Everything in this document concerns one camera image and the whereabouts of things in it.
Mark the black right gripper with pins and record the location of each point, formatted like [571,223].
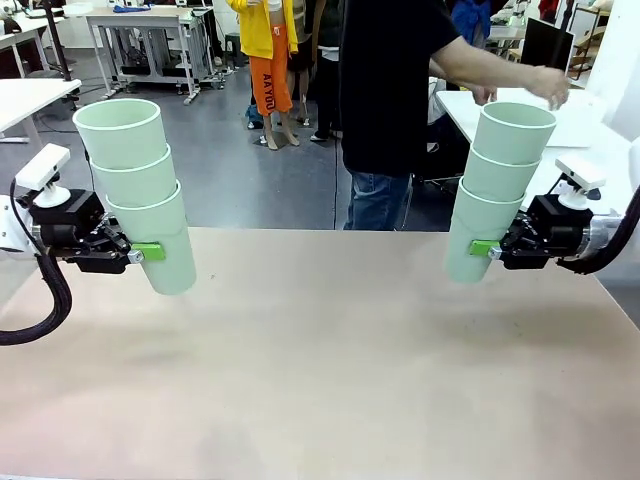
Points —
[562,235]

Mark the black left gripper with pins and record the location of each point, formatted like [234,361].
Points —
[65,235]

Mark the pale green plastic cup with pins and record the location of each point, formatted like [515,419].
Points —
[475,220]
[155,220]
[140,185]
[510,142]
[500,180]
[130,145]

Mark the white plastic basket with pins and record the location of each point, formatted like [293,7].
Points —
[570,120]

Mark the person's left forearm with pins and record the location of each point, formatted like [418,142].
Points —
[490,70]

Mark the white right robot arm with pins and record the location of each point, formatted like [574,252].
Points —
[602,235]

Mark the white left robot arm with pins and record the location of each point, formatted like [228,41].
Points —
[6,225]

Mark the person's right hand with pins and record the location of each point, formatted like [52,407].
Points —
[486,95]

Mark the person's left hand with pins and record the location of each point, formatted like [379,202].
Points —
[552,82]

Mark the black office chair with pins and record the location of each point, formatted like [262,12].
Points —
[440,160]

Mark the person's blue jeans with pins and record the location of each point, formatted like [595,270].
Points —
[375,200]

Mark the white table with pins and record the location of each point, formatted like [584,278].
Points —
[450,112]
[30,97]

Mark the person's black T-shirt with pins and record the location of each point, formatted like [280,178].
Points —
[390,100]

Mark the black computer monitor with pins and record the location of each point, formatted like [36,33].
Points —
[542,42]

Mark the wooden folding chair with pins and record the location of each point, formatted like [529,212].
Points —
[592,50]

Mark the black pole stand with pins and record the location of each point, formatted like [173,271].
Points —
[59,45]

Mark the blue jacket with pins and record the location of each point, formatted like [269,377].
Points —
[472,20]

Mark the white background desk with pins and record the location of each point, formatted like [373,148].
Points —
[30,25]

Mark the person in dark clothes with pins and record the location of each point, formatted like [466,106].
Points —
[325,75]

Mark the person in yellow hoodie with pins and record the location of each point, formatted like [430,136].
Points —
[260,30]

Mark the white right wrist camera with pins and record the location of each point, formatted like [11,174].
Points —
[580,172]

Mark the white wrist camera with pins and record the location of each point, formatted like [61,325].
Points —
[42,167]
[580,172]

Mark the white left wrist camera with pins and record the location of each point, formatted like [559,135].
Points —
[42,167]

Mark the white metal frame desk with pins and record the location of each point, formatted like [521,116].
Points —
[135,17]

